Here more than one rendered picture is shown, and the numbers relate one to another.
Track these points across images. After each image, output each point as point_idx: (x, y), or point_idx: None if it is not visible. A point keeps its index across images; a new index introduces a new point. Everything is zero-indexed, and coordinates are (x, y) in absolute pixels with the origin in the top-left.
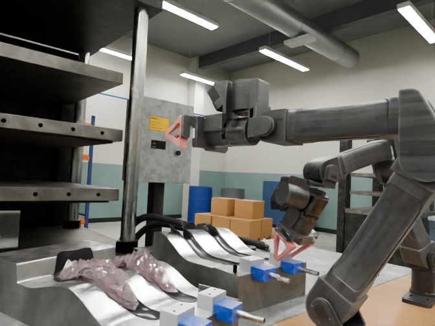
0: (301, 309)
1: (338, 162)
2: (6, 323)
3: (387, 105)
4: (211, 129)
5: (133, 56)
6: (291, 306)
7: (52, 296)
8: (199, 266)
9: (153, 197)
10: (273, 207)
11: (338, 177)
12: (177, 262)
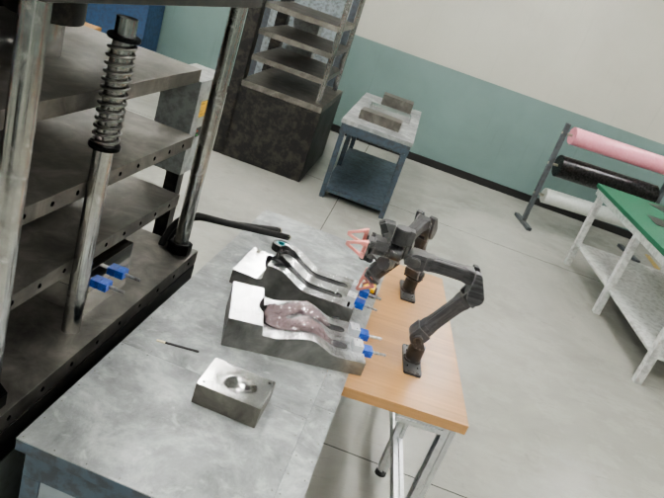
0: (366, 316)
1: None
2: (259, 357)
3: (469, 274)
4: (380, 250)
5: (224, 61)
6: (360, 314)
7: (297, 343)
8: (318, 298)
9: (176, 181)
10: (362, 259)
11: None
12: (294, 291)
